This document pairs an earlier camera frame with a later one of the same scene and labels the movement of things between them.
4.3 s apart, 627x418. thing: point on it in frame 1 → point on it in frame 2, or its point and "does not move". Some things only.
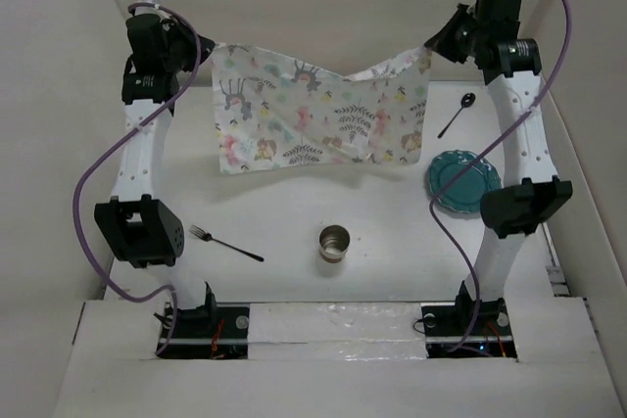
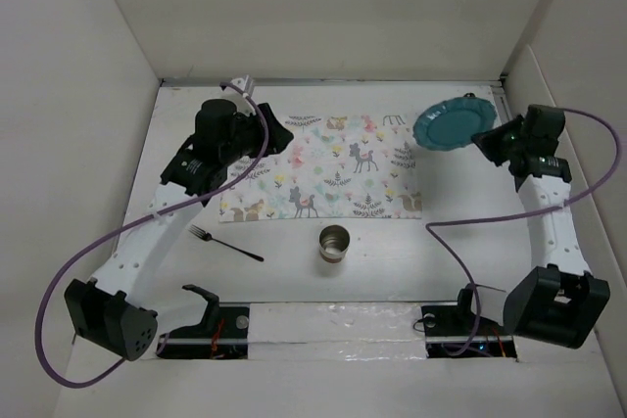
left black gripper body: (182, 48) → (250, 134)
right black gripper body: (460, 38) → (500, 143)
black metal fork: (198, 232) does not move
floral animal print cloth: (276, 109) → (338, 166)
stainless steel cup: (333, 242) does not move
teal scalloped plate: (464, 193) → (452, 123)
